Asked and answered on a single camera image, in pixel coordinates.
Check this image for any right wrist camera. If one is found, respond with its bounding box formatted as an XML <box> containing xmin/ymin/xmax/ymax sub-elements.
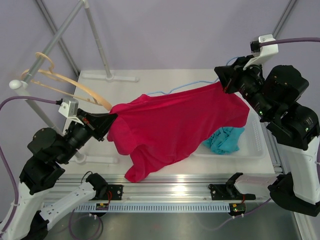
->
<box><xmin>243</xmin><ymin>34</ymin><xmax>279</xmax><ymax>70</ymax></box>

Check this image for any teal t shirt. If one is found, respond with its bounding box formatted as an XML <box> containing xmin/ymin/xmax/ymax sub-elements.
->
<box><xmin>202</xmin><ymin>127</ymin><xmax>245</xmax><ymax>155</ymax></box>

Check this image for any aluminium rail base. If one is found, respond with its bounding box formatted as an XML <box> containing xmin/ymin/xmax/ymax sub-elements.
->
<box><xmin>44</xmin><ymin>173</ymin><xmax>233</xmax><ymax>203</ymax></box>

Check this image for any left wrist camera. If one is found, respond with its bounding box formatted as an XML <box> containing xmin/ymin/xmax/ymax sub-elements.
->
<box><xmin>58</xmin><ymin>97</ymin><xmax>80</xmax><ymax>123</ymax></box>

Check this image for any blue wire hanger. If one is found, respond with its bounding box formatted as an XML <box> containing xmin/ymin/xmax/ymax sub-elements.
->
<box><xmin>146</xmin><ymin>56</ymin><xmax>241</xmax><ymax>97</ymax></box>

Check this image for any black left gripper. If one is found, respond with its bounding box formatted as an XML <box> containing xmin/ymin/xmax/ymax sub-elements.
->
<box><xmin>56</xmin><ymin>108</ymin><xmax>118</xmax><ymax>164</ymax></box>

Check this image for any white slotted cable duct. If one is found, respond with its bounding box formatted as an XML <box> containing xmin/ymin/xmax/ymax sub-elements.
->
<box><xmin>75</xmin><ymin>203</ymin><xmax>231</xmax><ymax>213</ymax></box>

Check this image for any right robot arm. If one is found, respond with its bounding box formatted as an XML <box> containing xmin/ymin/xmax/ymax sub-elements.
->
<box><xmin>214</xmin><ymin>55</ymin><xmax>320</xmax><ymax>217</ymax></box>

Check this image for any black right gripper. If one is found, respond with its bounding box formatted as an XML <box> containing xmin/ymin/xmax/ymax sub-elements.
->
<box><xmin>216</xmin><ymin>55</ymin><xmax>274</xmax><ymax>120</ymax></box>

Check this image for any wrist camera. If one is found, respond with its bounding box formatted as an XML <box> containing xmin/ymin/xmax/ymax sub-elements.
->
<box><xmin>243</xmin><ymin>34</ymin><xmax>279</xmax><ymax>70</ymax></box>
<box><xmin>58</xmin><ymin>97</ymin><xmax>80</xmax><ymax>123</ymax></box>

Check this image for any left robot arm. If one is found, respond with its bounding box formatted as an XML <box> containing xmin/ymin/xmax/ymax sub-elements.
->
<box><xmin>0</xmin><ymin>109</ymin><xmax>118</xmax><ymax>240</ymax></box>

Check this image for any beige plastic hanger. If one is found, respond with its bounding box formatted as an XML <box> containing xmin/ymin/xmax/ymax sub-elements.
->
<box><xmin>20</xmin><ymin>52</ymin><xmax>113</xmax><ymax>111</ymax></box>

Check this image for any grey clothes rack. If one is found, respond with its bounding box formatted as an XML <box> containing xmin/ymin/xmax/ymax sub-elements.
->
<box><xmin>9</xmin><ymin>0</ymin><xmax>140</xmax><ymax>165</ymax></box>

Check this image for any red t shirt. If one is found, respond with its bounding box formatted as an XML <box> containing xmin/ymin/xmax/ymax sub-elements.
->
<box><xmin>107</xmin><ymin>82</ymin><xmax>250</xmax><ymax>183</ymax></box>

